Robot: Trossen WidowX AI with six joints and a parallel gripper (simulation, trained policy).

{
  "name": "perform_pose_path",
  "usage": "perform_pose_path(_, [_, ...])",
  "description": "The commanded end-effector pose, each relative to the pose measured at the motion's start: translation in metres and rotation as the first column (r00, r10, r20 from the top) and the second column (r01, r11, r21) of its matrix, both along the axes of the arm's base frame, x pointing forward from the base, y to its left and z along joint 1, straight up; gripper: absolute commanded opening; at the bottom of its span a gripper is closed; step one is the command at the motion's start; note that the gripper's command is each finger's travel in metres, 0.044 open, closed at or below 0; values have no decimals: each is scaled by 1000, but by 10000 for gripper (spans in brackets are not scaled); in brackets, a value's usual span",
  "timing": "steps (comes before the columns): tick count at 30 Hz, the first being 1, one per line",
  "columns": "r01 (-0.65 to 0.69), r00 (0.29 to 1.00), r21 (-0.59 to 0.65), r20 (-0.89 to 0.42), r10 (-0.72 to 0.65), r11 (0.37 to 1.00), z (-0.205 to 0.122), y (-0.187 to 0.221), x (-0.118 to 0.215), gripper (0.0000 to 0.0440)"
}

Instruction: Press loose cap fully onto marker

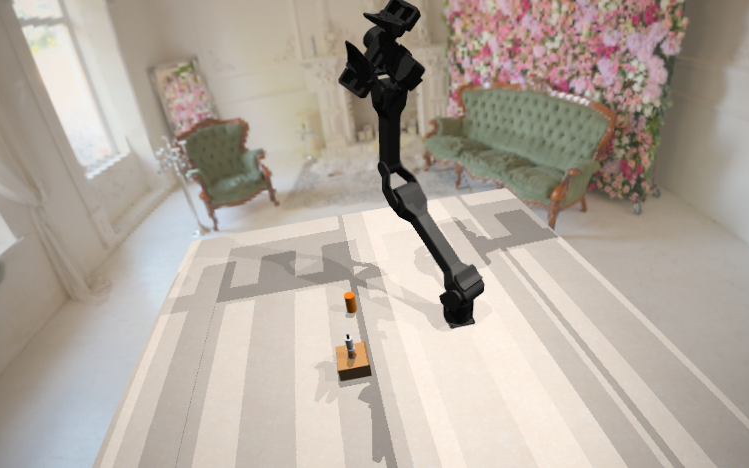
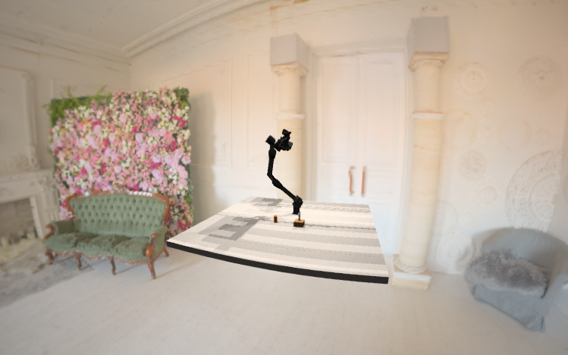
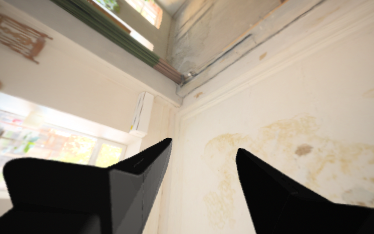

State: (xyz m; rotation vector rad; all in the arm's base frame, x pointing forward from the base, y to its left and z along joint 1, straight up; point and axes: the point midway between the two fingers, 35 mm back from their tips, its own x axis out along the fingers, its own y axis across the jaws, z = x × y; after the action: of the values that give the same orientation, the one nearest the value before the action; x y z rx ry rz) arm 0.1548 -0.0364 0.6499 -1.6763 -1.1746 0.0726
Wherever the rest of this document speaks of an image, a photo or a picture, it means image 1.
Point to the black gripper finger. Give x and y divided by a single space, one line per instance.
387 21
358 63

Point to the tan square block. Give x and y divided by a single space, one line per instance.
358 367

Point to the orange cylinder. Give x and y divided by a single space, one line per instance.
350 302

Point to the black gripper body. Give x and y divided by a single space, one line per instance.
383 52

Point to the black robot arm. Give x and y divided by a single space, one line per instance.
463 283

